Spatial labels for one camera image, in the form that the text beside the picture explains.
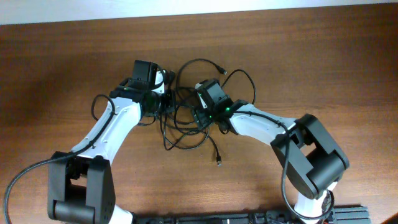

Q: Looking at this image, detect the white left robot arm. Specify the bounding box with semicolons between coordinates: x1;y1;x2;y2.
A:
47;60;176;223

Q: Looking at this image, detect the black micro USB cable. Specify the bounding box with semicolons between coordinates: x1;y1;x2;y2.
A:
174;68;257;166

